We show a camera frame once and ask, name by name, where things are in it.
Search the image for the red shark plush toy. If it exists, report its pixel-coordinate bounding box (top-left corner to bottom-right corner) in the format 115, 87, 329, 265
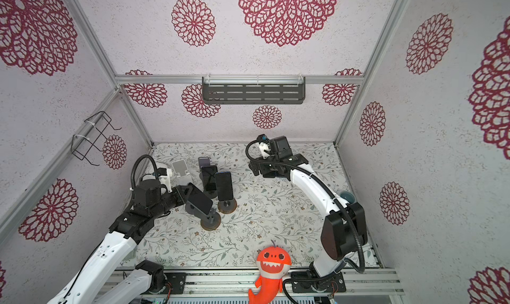
248, 244, 292, 304

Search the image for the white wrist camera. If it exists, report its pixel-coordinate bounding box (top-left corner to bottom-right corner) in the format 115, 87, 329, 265
157, 167, 173, 192
256, 134, 272, 159

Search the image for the black wire wall rack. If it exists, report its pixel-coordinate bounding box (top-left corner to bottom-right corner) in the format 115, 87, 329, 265
70, 111, 122, 167

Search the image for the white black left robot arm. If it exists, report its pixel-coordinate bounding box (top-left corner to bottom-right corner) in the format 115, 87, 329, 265
49, 179, 193, 303

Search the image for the teal ceramic cup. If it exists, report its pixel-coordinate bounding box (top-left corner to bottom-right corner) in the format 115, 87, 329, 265
339, 191, 357, 204

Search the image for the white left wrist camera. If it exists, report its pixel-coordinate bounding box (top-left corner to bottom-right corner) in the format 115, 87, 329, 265
157, 167, 173, 192

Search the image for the grey wall shelf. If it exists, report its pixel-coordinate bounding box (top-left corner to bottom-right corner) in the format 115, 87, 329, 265
201, 76, 306, 105

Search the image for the phone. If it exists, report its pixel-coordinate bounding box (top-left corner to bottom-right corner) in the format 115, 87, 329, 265
215, 171, 234, 202
201, 165, 218, 192
185, 183, 213, 219

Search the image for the front round stand base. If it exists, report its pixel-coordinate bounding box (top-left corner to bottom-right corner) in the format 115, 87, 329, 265
201, 214, 221, 231

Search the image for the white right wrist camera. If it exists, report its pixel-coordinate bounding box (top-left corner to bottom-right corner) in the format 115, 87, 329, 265
256, 134, 272, 159

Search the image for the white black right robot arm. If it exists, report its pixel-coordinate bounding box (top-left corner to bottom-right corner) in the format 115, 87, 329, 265
245, 134, 368, 277

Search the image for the white empty phone stand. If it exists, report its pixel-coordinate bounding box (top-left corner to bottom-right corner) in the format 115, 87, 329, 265
171, 159, 193, 186

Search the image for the middle round stand base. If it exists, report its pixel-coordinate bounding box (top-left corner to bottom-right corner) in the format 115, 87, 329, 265
218, 199, 238, 215

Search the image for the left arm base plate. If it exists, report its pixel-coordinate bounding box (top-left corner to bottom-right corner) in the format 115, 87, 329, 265
149, 273, 187, 295

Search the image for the round stand base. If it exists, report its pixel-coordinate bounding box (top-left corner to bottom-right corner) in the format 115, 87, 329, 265
218, 199, 238, 215
201, 214, 221, 231

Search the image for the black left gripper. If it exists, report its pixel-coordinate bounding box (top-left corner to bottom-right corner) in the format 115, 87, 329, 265
151, 185, 193, 220

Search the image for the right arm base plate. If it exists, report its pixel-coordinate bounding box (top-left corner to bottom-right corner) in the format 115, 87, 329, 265
290, 271, 347, 293

